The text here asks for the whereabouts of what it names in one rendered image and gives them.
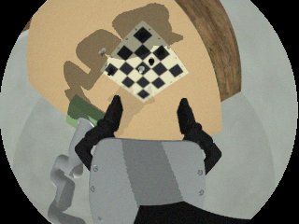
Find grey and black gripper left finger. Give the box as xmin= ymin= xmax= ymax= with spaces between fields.
xmin=75 ymin=95 xmax=123 ymax=171

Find white pawn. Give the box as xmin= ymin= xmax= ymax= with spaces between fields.
xmin=138 ymin=65 xmax=145 ymax=74
xmin=98 ymin=48 xmax=107 ymax=54

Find black and cream chessboard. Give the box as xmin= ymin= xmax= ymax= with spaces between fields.
xmin=100 ymin=21 xmax=189 ymax=103

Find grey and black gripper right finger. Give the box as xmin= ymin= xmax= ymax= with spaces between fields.
xmin=177 ymin=98 xmax=221 ymax=174

